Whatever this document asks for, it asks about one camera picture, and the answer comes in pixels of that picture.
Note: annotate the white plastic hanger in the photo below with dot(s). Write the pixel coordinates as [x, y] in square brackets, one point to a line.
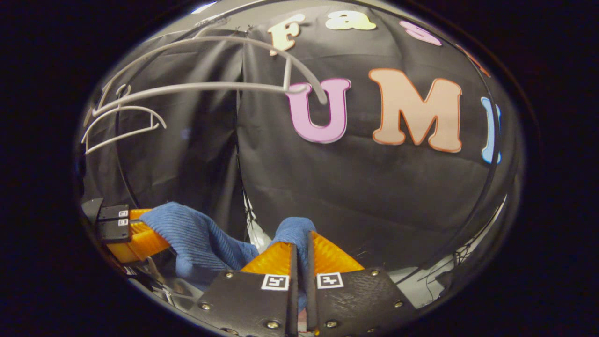
[119, 135]

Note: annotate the white hanger with taped hook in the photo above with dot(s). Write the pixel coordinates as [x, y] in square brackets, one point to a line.
[196, 86]

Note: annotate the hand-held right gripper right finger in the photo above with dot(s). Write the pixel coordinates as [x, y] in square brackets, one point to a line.
[355, 299]

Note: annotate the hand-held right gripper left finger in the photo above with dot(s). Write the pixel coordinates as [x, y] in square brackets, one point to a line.
[252, 299]

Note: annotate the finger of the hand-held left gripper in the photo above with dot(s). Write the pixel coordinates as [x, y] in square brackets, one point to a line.
[112, 231]
[110, 213]

